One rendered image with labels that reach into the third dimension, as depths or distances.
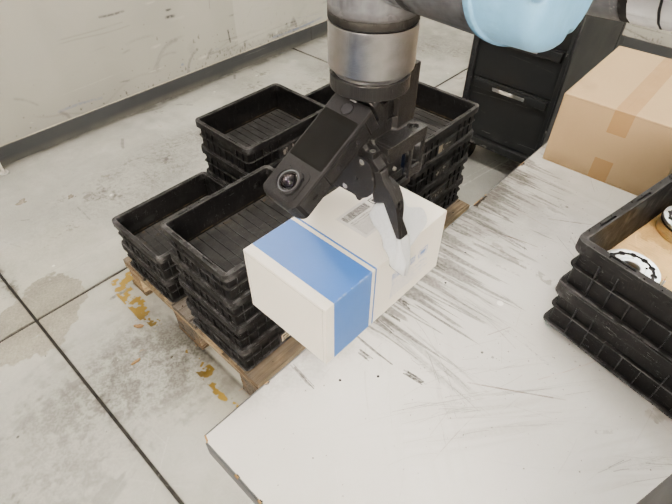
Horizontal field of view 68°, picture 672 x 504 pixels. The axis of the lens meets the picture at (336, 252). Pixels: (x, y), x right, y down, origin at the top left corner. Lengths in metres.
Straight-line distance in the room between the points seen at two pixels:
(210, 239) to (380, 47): 1.18
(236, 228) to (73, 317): 0.85
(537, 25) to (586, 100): 1.13
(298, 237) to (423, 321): 0.54
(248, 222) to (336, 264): 1.07
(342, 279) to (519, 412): 0.55
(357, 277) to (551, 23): 0.28
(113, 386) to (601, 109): 1.69
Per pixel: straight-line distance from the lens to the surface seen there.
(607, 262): 0.92
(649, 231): 1.18
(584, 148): 1.50
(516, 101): 2.50
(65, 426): 1.88
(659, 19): 0.44
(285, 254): 0.51
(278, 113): 2.10
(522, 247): 1.23
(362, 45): 0.41
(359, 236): 0.53
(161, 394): 1.82
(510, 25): 0.33
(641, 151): 1.46
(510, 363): 1.01
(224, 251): 1.48
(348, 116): 0.44
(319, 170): 0.43
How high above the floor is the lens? 1.50
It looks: 45 degrees down
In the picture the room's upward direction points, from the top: straight up
